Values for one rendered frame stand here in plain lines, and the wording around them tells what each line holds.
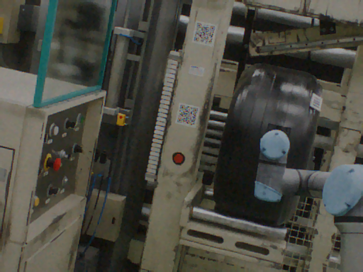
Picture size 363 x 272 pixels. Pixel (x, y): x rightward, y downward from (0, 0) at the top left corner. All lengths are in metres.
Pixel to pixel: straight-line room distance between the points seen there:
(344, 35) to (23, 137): 1.43
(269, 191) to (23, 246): 0.67
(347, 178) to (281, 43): 1.32
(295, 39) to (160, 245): 0.96
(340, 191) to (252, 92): 0.82
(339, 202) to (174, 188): 1.06
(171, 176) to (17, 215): 0.78
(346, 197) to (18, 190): 0.84
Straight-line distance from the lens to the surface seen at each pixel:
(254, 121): 2.27
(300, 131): 2.27
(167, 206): 2.54
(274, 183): 1.92
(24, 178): 1.87
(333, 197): 1.59
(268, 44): 2.82
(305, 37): 2.81
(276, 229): 2.44
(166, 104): 2.51
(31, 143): 1.84
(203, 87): 2.45
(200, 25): 2.44
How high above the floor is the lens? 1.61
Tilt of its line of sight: 11 degrees down
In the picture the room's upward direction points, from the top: 12 degrees clockwise
